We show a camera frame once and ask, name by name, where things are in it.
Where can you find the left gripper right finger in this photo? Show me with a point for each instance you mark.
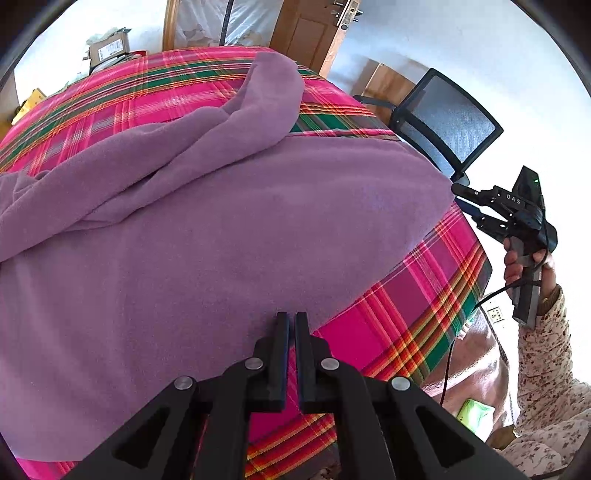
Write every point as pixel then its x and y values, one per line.
pixel 388 429

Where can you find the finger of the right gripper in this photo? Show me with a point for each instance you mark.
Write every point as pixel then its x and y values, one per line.
pixel 496 228
pixel 469 200

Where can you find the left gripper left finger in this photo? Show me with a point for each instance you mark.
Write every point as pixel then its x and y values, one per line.
pixel 197 429

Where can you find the purple fleece garment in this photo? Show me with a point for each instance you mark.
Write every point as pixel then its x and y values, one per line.
pixel 166 250

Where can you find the floral sleeve right forearm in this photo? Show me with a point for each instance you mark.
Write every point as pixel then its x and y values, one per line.
pixel 548 392

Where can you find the green tissue pack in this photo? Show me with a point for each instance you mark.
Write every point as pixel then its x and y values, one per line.
pixel 477 417

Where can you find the black mesh office chair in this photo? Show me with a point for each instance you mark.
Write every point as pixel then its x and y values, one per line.
pixel 442 121

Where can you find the brown fuzzy blanket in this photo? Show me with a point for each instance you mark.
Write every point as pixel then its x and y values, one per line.
pixel 474 370

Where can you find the plastic covered door screen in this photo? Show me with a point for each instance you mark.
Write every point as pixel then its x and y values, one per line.
pixel 201 23

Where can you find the yellow box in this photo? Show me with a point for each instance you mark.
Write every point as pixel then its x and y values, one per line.
pixel 36 97

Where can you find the wooden board against wall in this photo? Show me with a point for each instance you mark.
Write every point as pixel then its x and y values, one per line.
pixel 379 81

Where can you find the wooden door with handle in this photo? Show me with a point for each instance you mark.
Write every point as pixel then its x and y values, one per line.
pixel 311 31

